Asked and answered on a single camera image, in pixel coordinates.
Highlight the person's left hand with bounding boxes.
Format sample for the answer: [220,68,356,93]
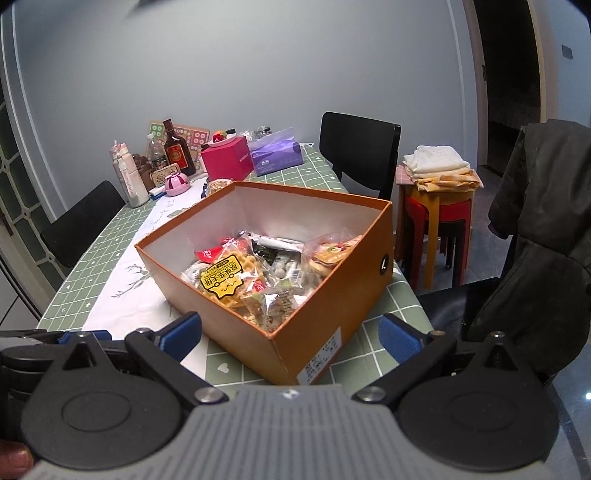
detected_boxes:
[0,438,36,477]

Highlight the purple tissue pack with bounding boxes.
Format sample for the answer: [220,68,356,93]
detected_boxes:
[248,128,305,177]

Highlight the dried fruit chips bag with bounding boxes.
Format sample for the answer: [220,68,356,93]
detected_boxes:
[302,233,365,278]

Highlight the folded white towel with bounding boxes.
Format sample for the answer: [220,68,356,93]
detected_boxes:
[403,145,471,178]

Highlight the red snack packet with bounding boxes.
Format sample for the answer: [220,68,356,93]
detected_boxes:
[194,235,241,262]

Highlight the glass panel door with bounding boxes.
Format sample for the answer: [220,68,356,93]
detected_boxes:
[0,88,52,319]

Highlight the folded yellow checked cloth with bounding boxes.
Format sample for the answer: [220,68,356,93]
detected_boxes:
[397,166,484,193]

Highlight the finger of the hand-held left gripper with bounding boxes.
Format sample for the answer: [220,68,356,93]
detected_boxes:
[46,329,112,345]

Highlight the dark jacket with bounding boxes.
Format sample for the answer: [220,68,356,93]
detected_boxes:
[466,119,591,374]

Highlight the white printed table runner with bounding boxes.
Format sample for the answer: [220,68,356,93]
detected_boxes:
[99,178,218,370]

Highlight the clear packet of white balls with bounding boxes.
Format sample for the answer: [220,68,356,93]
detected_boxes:
[268,249,305,282]

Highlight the small clear bag of nuts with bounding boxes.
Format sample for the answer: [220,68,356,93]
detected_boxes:
[205,179,235,198]

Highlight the yellow plastic stool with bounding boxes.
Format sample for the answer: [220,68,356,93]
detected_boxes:
[422,198,465,291]

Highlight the pink round mini fan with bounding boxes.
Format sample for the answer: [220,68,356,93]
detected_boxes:
[164,172,192,197]

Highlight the brown wooden figure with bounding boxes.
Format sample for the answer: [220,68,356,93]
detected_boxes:
[133,154,155,186]

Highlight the brown liquor bottle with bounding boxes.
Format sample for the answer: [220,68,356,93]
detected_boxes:
[163,119,197,176]

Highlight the red plastic stool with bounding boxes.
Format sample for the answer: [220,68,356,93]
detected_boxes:
[397,185,472,287]

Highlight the white tumbler bottle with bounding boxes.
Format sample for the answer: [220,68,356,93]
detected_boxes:
[109,142,151,208]

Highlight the orange cardboard box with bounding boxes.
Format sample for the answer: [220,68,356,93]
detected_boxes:
[135,181,394,386]

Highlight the clear plastic water bottle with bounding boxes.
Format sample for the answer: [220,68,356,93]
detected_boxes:
[145,134,169,169]

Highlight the beige dotted card board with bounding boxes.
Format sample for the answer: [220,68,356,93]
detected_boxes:
[173,124,209,155]

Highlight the pink square box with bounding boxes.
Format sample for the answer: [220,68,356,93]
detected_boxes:
[201,137,254,182]

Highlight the small wooden slotted box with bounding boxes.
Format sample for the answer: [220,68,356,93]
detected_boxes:
[154,164,184,189]

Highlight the clear nut snack packet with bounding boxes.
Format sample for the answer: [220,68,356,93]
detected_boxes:
[240,284,310,333]

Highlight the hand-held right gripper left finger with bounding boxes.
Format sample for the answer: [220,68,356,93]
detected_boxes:
[50,312,229,407]

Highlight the black chair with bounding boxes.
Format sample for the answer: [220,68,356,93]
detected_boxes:
[416,277,509,344]
[41,180,126,268]
[320,112,402,201]

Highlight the yellow waffle packet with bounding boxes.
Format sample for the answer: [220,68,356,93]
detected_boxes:
[196,244,269,309]

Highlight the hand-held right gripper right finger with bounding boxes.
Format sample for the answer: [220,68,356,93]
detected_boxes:
[352,313,528,405]

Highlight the white long snack packet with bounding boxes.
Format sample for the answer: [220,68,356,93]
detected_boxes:
[249,233,305,252]

